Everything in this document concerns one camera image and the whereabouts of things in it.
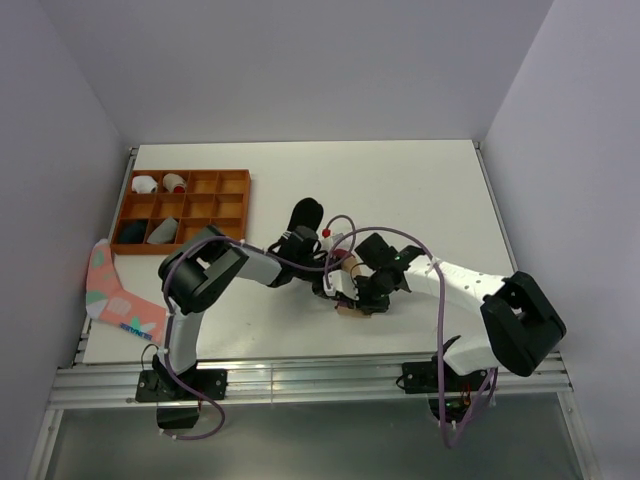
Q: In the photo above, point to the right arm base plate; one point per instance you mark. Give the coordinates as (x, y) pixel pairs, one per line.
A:
(422, 378)

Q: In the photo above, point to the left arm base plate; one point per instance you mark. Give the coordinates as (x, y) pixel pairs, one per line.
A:
(179, 409)

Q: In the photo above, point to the black sock white stripes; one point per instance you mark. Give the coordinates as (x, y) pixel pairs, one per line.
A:
(307, 214)

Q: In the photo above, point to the aluminium front rail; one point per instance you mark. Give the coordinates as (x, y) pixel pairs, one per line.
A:
(275, 381)

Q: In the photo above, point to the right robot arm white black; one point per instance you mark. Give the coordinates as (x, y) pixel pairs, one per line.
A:
(477, 322)

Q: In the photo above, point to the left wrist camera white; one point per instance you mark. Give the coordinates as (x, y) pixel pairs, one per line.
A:
(329, 240)

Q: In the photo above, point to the grey rolled sock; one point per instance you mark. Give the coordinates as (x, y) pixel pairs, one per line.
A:
(164, 233)

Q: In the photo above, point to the white rolled sock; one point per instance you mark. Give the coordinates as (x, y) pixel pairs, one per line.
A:
(144, 184)

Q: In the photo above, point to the beige red rolled sock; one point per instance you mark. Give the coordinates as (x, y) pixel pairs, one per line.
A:
(174, 183)

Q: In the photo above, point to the pink patterned sock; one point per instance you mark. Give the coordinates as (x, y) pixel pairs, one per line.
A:
(107, 301)

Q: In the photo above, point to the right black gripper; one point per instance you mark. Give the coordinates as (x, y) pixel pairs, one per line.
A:
(364, 304)

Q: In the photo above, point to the orange compartment tray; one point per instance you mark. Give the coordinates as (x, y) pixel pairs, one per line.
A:
(213, 197)

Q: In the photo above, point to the dark teal rolled sock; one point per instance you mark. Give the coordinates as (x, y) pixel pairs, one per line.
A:
(133, 232)

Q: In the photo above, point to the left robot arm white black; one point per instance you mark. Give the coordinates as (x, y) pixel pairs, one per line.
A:
(195, 276)

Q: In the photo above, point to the tan maroon purple striped sock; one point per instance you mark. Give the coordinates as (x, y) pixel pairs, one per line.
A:
(343, 306)

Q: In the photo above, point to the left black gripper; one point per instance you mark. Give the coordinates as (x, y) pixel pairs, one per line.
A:
(318, 288)

